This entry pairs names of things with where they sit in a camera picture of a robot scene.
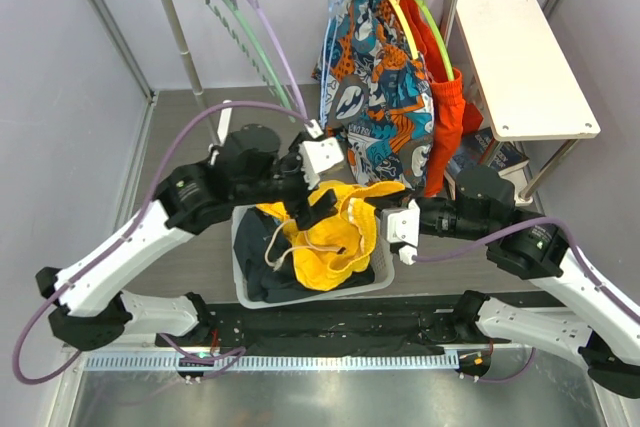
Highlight white plastic laundry basket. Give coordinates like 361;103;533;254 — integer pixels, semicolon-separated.
230;204;396;310

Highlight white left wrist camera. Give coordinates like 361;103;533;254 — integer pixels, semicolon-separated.
298;120;345;190

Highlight dark blue book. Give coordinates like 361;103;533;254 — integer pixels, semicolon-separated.
444;127;529;184

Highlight lime green hanger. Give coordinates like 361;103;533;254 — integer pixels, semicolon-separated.
413;0;455;81

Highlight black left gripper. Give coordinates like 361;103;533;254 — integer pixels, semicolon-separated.
234;134;339;230

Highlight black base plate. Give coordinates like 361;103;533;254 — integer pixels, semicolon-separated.
173;296;489;357

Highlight green notched hanger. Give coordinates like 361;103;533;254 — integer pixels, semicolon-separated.
204;0;297;124

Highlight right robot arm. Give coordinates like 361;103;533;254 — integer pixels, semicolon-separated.
400;166;639;399

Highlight perforated metal cable tray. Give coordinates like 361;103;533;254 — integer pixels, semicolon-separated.
84;351;459;373

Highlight yellow hanger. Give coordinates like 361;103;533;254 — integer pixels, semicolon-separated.
387;0;419;60

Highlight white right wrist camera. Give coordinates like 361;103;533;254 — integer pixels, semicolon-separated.
380;207;420;265

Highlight patterned blue orange shorts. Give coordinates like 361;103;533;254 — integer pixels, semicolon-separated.
324;0;435;190

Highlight yellow shorts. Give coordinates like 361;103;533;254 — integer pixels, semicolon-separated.
257;180;405;291

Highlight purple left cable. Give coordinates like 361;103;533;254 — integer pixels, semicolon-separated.
11;100;321;386

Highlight purple hanger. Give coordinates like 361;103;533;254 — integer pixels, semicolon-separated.
246;0;309;119

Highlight white side table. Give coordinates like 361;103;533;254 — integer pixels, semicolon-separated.
456;0;600;205

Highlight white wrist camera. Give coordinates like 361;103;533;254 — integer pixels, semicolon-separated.
380;207;420;265
298;120;345;190

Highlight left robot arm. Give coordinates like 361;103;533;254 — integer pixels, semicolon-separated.
36;124;344;352

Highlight dark green garment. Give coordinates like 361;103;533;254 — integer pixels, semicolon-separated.
233;207;377;304

